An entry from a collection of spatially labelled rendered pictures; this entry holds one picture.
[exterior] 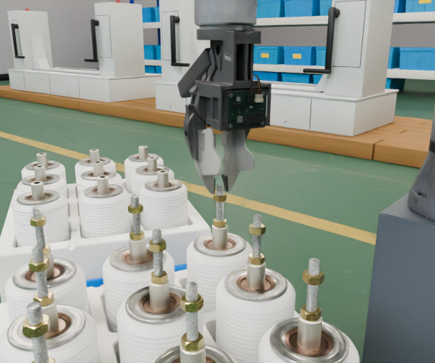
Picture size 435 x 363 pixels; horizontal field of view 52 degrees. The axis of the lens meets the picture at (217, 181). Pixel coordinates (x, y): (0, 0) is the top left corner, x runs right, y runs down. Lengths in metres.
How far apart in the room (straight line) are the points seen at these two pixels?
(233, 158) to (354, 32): 1.80
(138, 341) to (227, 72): 0.31
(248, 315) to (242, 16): 0.34
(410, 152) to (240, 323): 1.70
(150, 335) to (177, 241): 0.41
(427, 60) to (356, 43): 2.62
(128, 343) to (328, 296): 0.61
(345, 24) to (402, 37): 6.57
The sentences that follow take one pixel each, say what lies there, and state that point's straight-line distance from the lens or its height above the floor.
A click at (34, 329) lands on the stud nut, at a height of 0.34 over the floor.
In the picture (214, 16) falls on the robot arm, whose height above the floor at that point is 0.56.
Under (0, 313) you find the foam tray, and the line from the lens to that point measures 0.70.
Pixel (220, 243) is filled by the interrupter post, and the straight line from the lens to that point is 0.64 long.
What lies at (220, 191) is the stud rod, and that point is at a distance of 0.62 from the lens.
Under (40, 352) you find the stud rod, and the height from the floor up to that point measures 0.31.
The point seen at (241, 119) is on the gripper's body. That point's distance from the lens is 0.54.
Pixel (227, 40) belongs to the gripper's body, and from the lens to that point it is 0.54.
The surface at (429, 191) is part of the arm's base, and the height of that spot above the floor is 0.34.
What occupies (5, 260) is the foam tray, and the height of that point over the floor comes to 0.17.
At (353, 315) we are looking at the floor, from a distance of 0.99.
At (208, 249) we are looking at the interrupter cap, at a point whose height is 0.25.
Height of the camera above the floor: 0.53
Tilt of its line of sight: 17 degrees down
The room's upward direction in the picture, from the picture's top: straight up
